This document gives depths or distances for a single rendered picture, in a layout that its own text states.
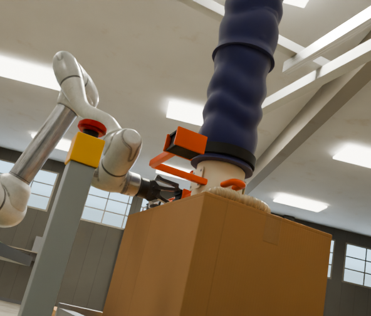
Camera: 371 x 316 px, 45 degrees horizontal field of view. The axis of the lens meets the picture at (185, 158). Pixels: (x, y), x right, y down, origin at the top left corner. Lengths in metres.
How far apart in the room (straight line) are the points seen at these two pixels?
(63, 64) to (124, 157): 0.60
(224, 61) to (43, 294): 1.04
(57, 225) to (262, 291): 0.51
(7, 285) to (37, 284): 12.16
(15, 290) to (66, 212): 12.11
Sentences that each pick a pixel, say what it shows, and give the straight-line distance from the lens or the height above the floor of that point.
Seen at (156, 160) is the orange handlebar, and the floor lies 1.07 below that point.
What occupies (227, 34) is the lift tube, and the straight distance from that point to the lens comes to 1.73.
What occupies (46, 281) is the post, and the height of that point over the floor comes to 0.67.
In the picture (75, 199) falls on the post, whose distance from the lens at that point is 1.04.
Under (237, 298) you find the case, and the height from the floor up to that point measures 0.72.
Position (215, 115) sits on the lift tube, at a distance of 1.57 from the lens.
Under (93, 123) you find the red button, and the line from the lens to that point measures 1.08.
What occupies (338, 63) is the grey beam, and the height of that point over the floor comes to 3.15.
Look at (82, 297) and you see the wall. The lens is 12.84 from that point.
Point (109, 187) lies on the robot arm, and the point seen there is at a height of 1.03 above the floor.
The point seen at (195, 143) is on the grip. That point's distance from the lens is 1.17.
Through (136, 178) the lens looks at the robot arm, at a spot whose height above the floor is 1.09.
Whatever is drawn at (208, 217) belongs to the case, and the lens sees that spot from 1.09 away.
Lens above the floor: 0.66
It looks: 19 degrees up
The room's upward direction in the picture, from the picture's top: 13 degrees clockwise
